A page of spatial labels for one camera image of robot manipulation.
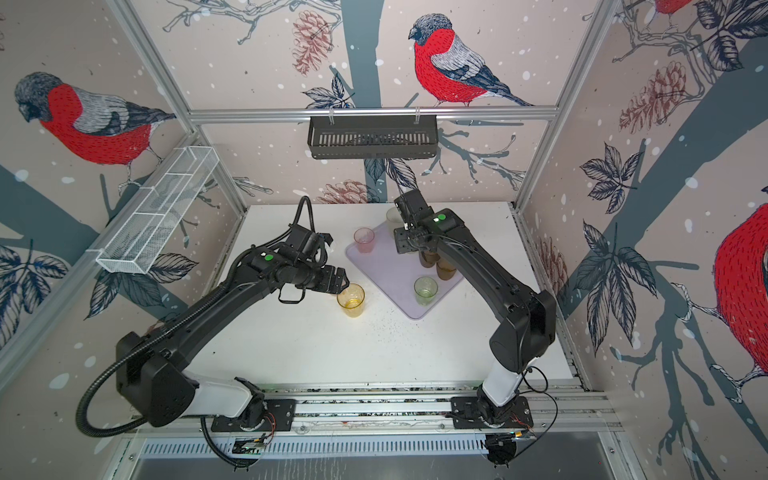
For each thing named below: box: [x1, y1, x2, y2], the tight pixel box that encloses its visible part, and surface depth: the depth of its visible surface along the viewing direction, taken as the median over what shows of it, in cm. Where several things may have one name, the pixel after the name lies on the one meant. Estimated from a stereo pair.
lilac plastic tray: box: [345, 227, 464, 319], surface depth 103 cm
